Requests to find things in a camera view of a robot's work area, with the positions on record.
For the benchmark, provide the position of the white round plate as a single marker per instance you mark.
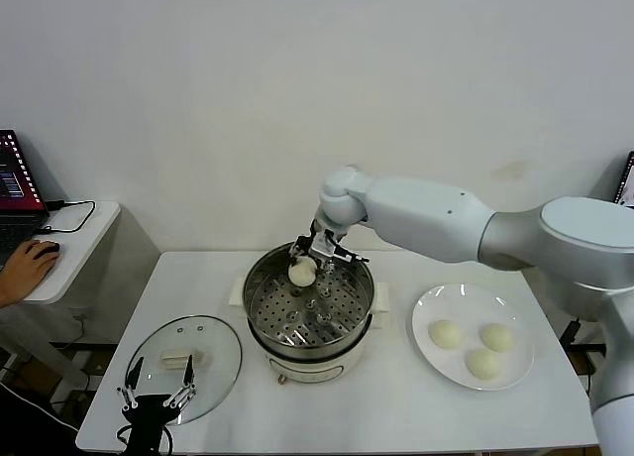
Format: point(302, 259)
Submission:
point(515, 372)

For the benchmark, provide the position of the person's bare hand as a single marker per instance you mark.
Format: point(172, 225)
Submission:
point(25, 272)

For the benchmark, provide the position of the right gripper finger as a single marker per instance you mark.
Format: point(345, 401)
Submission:
point(347, 255)
point(299, 248)

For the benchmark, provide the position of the laptop with red screen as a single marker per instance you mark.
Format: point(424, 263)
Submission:
point(15, 188)

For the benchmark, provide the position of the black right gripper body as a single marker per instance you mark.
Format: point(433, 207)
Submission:
point(322, 240)

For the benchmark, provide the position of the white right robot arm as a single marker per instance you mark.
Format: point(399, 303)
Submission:
point(436, 213)

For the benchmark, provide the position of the white rounded side table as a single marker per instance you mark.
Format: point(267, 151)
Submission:
point(94, 238)

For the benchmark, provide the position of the laptop with pink screen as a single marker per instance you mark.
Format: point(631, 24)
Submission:
point(626, 183)

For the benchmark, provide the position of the cream electric cooker base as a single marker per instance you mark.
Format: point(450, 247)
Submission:
point(312, 364)

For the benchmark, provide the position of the stainless steel steamer basket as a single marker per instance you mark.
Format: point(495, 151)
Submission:
point(307, 312)

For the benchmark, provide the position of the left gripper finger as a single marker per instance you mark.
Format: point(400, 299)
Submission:
point(136, 374)
point(188, 374)

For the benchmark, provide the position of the black computer mouse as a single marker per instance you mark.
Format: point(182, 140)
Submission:
point(53, 248)

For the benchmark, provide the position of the white steamed baozi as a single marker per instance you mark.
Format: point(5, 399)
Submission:
point(302, 273)
point(446, 334)
point(496, 338)
point(483, 364)

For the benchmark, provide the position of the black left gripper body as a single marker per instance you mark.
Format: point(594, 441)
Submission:
point(148, 421)

